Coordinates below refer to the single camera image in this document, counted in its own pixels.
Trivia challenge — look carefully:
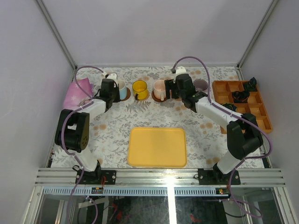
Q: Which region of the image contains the pink mug front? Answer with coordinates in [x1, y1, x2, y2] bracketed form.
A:
[153, 80, 166, 101]

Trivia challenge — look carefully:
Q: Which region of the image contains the purple mug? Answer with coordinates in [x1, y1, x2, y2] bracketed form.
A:
[193, 79, 208, 91]

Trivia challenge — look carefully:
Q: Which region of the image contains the light blue mug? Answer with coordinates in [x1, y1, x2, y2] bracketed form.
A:
[118, 80, 127, 101]

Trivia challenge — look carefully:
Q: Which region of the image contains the brown wooden coaster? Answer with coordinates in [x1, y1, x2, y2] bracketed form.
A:
[151, 90, 168, 103]
[119, 87, 131, 101]

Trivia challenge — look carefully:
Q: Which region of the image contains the yellow glass mug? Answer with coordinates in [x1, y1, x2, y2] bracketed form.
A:
[132, 80, 149, 99]

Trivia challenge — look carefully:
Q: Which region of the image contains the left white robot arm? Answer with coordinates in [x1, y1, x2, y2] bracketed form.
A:
[55, 73, 120, 184]

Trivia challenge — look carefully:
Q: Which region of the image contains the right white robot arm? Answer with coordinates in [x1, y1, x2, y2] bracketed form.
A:
[164, 66, 263, 184]

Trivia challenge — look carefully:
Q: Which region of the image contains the pink star cloth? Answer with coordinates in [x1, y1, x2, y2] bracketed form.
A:
[63, 78, 93, 110]

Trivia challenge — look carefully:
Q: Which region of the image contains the orange wooden compartment box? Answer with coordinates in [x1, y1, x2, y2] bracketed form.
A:
[212, 81, 273, 133]

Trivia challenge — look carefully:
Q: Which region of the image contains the dark rolled item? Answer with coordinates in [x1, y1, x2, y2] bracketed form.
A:
[222, 103, 237, 112]
[243, 77, 257, 92]
[231, 91, 250, 103]

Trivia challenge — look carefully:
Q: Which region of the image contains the yellow plastic tray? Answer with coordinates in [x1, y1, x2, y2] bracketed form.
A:
[128, 127, 187, 168]

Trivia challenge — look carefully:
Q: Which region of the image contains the dark rolled item far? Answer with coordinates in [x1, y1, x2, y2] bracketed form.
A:
[243, 77, 257, 92]

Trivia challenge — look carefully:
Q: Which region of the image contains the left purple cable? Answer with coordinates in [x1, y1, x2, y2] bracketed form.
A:
[62, 66, 106, 224]

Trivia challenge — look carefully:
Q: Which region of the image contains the purple cable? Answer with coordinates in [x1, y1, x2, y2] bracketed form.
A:
[62, 66, 106, 224]
[171, 56, 274, 219]

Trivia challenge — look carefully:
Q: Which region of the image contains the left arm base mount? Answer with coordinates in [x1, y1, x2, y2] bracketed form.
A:
[72, 162, 117, 185]

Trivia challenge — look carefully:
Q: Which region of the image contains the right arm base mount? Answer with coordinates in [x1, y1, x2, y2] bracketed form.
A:
[193, 158, 243, 185]

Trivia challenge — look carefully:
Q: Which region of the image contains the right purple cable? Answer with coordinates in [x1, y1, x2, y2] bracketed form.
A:
[171, 56, 274, 219]

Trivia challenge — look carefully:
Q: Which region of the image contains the aluminium front rail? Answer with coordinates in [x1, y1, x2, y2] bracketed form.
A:
[35, 168, 287, 196]

